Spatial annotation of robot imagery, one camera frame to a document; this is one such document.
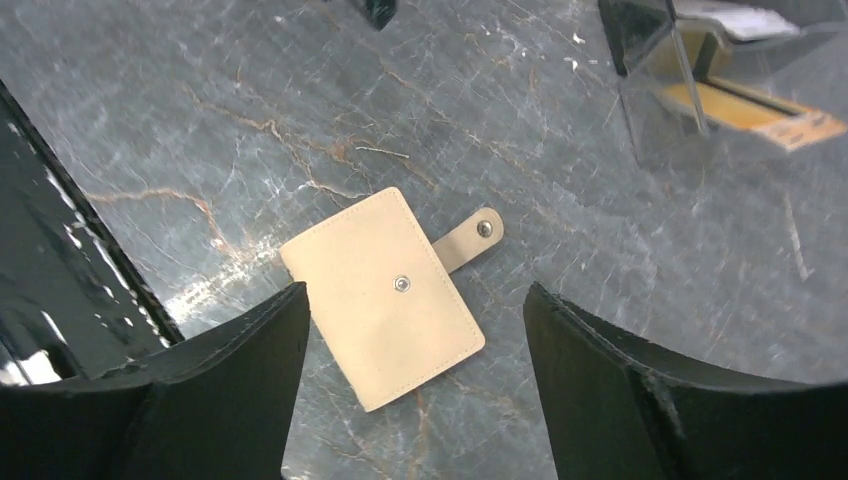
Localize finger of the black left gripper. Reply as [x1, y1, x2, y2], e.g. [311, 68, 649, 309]
[350, 0, 398, 31]

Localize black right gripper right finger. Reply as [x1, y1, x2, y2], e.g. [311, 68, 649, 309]
[523, 283, 847, 479]

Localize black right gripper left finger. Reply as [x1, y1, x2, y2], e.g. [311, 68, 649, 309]
[1, 282, 310, 479]

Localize beige leather card holder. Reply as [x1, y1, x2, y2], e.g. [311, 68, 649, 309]
[279, 187, 505, 412]

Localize gold VIP card stack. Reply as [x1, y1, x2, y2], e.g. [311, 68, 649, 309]
[658, 76, 847, 152]

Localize white card stack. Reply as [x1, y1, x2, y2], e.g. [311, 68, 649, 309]
[673, 1, 801, 42]

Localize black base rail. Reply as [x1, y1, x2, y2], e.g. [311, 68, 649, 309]
[1, 87, 184, 386]

